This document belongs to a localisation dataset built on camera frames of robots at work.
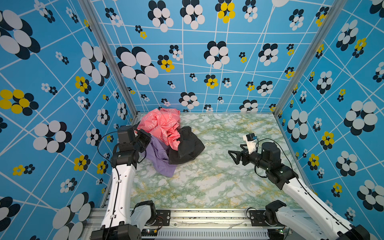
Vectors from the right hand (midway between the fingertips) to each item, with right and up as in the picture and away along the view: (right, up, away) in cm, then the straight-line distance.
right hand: (236, 148), depth 77 cm
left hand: (-44, +9, -1) cm, 45 cm away
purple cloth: (-43, -5, +6) cm, 43 cm away
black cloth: (-25, -1, +16) cm, 29 cm away
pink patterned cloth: (-40, +15, +14) cm, 45 cm away
